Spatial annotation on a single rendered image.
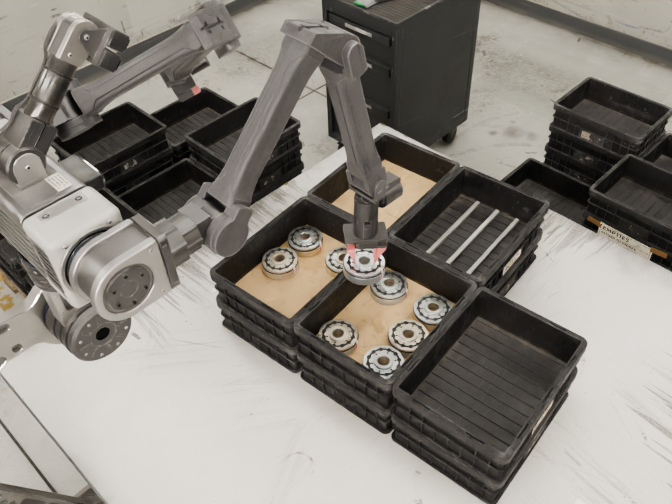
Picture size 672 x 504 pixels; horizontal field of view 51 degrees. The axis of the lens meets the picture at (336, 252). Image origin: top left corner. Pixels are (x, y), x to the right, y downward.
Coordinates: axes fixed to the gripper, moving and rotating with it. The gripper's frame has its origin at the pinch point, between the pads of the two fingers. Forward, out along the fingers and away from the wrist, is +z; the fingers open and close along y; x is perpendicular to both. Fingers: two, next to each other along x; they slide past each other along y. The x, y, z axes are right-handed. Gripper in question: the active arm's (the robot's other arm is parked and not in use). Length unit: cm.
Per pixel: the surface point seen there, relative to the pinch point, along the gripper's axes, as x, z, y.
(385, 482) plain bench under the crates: 40, 36, -1
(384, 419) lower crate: 27.1, 28.8, -2.2
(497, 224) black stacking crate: -31, 19, -45
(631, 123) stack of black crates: -123, 47, -133
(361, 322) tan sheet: 1.6, 21.3, 0.5
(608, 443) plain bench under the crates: 36, 34, -57
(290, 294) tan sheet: -10.7, 21.5, 18.7
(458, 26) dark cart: -176, 24, -67
